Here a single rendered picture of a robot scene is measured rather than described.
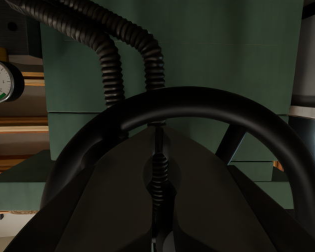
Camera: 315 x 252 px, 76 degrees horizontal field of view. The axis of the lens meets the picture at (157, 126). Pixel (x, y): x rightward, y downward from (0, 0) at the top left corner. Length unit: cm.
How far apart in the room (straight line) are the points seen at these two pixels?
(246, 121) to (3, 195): 44
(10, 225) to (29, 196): 325
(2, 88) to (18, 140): 284
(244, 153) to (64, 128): 33
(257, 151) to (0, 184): 48
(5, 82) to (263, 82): 41
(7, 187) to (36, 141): 264
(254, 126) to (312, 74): 180
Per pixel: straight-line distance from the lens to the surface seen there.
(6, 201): 50
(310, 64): 201
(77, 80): 38
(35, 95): 303
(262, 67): 41
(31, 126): 248
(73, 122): 39
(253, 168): 43
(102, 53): 24
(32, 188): 46
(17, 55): 39
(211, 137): 39
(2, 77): 36
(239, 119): 19
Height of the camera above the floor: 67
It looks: 10 degrees up
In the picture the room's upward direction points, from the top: 179 degrees counter-clockwise
